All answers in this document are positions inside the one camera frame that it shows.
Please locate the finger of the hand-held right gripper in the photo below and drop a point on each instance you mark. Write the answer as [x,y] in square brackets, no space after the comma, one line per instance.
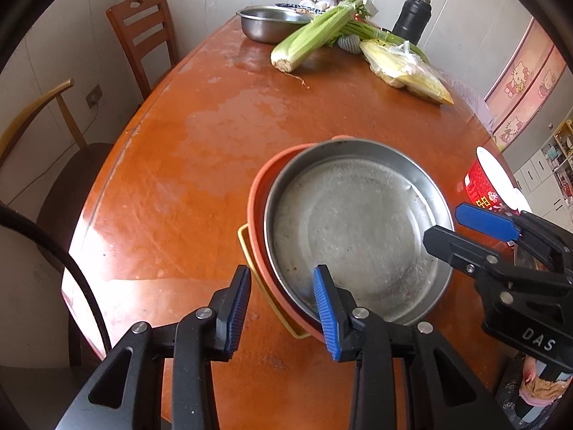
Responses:
[456,246]
[488,221]

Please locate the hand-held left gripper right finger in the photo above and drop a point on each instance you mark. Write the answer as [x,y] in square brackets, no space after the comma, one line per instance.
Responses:
[331,318]

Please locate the black thermos bottle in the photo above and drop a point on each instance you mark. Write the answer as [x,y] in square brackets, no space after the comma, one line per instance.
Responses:
[409,22]

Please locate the round steel pan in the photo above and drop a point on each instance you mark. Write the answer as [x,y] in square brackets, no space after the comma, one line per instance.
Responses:
[358,233]

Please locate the patterned ceramic bowl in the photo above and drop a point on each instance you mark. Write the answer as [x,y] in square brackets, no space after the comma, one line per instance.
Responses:
[291,6]

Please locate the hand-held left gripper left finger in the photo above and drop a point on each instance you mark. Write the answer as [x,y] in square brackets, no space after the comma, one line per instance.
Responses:
[237,309]

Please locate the clear bag of yellow food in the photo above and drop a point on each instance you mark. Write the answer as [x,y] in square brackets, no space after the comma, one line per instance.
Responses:
[403,71]

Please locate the red paper bowl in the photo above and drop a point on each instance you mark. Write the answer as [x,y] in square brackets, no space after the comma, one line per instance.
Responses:
[479,188]

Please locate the small steel basin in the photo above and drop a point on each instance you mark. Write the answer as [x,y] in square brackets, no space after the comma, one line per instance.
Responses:
[268,24]

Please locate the celery bunch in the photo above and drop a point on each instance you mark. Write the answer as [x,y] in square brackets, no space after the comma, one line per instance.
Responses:
[313,31]
[371,31]

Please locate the brown wooden chair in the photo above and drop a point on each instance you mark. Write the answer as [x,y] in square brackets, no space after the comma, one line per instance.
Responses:
[143,31]

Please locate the white display cabinet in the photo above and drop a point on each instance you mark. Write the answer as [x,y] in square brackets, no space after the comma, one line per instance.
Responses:
[550,165]

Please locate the orange plastic plate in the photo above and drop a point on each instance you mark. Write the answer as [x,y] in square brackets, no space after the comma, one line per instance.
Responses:
[256,206]

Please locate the pink cartoon cat curtain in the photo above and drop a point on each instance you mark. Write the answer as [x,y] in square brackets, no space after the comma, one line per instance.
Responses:
[523,85]

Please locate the pink fuzzy slipper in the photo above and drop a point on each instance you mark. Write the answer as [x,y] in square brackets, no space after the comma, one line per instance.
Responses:
[544,387]

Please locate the light wood chair dark seat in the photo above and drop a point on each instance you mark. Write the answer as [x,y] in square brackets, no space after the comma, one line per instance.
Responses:
[67,179]

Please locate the low wall socket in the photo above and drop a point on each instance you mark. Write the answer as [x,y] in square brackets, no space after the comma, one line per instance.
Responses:
[94,95]

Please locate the yellow shell-shaped plate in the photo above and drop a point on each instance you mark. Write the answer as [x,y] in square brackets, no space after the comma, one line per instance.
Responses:
[241,233]

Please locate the fruit in white foam net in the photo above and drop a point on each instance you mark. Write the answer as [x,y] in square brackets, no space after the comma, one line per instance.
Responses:
[349,45]

